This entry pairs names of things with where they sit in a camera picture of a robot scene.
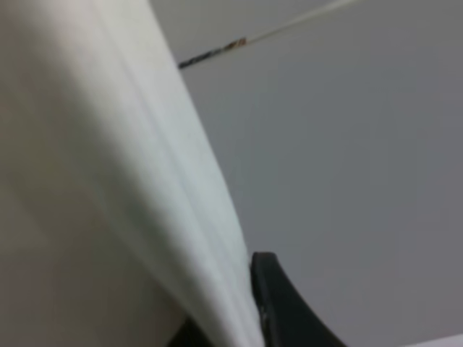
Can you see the white short sleeve t-shirt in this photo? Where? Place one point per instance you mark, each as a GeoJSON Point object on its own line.
{"type": "Point", "coordinates": [116, 222]}

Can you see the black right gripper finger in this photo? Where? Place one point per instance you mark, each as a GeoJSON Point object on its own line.
{"type": "Point", "coordinates": [285, 317]}

